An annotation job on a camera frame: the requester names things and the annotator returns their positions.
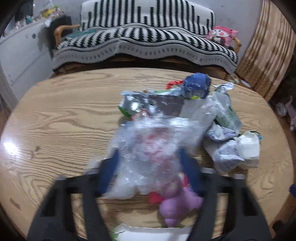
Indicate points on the beige patterned curtain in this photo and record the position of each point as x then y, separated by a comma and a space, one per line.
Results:
268, 56

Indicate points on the white green carton box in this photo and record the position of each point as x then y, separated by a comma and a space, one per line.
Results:
249, 149

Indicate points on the white blue wipes pack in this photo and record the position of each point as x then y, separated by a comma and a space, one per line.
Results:
221, 145

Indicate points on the clear plastic bag with trash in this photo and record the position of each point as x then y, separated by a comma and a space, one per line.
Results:
149, 164

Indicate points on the striped black white sofa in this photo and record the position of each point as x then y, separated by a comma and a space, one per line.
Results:
145, 30

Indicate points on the white cabinet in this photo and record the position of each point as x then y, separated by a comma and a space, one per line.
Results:
25, 59

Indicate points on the silver green foil snack bag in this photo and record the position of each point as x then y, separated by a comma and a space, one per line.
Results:
154, 102

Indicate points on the blue foil wrapper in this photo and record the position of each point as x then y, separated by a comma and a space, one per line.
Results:
197, 84

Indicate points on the clear plastic wrap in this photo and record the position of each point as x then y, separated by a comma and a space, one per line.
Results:
216, 107

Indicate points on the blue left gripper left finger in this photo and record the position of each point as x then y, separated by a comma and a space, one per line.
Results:
106, 172

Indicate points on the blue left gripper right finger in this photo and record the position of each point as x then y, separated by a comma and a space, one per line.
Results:
192, 169

